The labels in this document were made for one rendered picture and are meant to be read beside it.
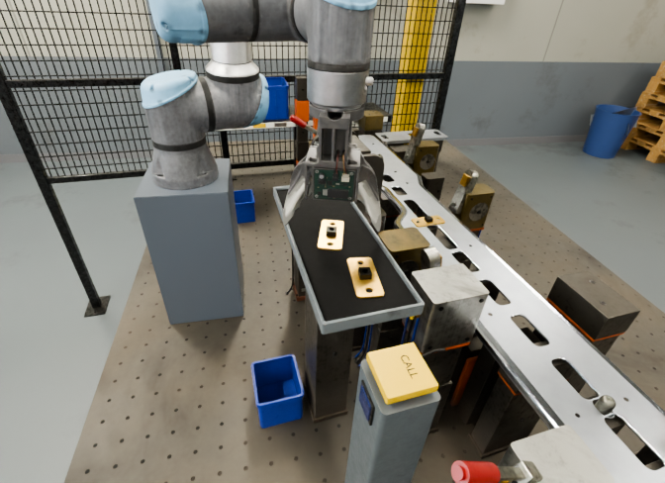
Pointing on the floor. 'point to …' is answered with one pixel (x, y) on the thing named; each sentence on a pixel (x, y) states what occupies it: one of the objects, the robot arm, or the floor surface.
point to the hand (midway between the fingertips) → (332, 226)
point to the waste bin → (610, 130)
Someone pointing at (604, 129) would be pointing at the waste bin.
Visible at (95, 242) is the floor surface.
